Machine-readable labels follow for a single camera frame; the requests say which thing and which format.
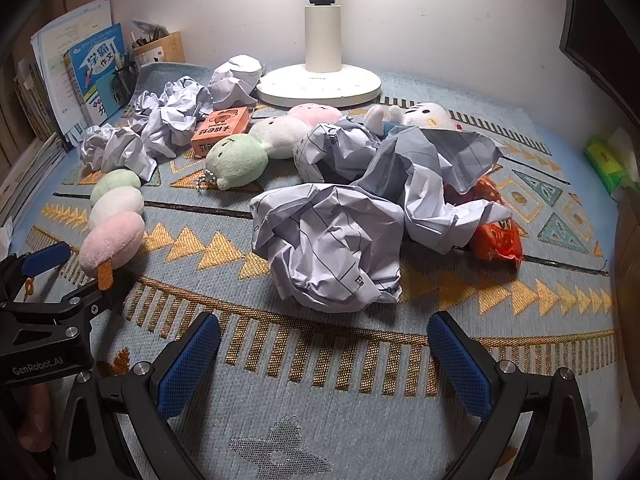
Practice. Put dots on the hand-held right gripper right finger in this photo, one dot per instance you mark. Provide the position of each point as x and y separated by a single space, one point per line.
457 365

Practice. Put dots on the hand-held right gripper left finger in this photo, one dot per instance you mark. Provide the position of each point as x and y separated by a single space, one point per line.
192 360

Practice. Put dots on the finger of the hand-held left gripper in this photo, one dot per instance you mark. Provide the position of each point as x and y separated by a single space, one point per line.
45 256
87 297

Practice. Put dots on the plain dango skewer plush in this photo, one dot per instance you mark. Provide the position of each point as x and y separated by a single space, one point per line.
112 240

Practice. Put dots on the large lined paper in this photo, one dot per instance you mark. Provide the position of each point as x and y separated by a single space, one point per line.
425 185
325 245

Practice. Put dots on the small orange box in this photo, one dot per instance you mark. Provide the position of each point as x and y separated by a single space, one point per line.
220 130

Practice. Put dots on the person's left hand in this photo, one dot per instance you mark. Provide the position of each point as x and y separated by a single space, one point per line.
37 417

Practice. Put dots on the flat stack of books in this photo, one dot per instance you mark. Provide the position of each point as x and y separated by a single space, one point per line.
30 175

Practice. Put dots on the red snack packet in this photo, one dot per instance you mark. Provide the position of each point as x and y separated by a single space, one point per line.
497 240

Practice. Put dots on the blue patterned woven mat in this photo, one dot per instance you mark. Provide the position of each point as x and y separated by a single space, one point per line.
210 210

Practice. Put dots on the upright stack of paper booklets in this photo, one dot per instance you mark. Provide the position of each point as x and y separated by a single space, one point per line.
55 60

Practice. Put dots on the dango plush with faces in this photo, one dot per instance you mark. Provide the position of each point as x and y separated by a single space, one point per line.
235 160

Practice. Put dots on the grey-blue tray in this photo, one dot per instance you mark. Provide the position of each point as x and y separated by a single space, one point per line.
155 72

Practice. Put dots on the cardboard pen holder box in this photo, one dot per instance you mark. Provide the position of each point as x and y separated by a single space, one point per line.
165 50

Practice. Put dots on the green tissue pack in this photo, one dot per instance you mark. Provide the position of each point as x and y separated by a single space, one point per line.
602 157

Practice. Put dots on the white cat plush toy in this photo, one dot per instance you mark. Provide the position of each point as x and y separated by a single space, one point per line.
430 112

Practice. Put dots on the white desk lamp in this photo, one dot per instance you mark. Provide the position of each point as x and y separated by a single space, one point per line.
322 35

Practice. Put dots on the black television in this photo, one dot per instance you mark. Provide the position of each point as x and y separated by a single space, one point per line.
600 35

